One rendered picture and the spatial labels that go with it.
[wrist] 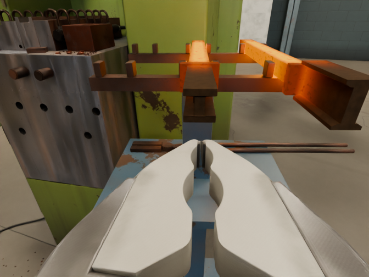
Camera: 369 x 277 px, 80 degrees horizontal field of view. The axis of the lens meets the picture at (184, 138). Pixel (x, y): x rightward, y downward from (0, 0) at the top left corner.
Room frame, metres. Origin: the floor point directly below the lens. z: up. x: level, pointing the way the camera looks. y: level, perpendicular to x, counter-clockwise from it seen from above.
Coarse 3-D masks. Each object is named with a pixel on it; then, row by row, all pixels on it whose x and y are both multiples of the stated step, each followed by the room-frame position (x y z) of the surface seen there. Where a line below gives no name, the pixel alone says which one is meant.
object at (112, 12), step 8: (72, 0) 1.19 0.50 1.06; (80, 0) 1.18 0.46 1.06; (88, 0) 1.17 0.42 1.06; (96, 0) 1.17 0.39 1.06; (104, 0) 1.16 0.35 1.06; (112, 0) 1.15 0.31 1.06; (120, 0) 1.14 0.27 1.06; (72, 8) 1.19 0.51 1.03; (80, 8) 1.18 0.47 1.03; (88, 8) 1.18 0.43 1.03; (96, 8) 1.17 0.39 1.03; (104, 8) 1.16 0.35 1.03; (112, 8) 1.15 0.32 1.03; (120, 8) 1.14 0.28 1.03; (112, 16) 1.15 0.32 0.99; (120, 16) 1.14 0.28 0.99; (120, 24) 1.15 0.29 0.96
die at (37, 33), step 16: (32, 16) 0.74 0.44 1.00; (64, 16) 0.81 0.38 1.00; (80, 16) 0.89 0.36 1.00; (96, 16) 0.99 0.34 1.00; (0, 32) 0.71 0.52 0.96; (16, 32) 0.69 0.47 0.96; (32, 32) 0.68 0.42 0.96; (48, 32) 0.67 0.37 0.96; (0, 48) 0.71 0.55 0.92; (16, 48) 0.70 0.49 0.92; (48, 48) 0.67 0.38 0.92; (64, 48) 0.71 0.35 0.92
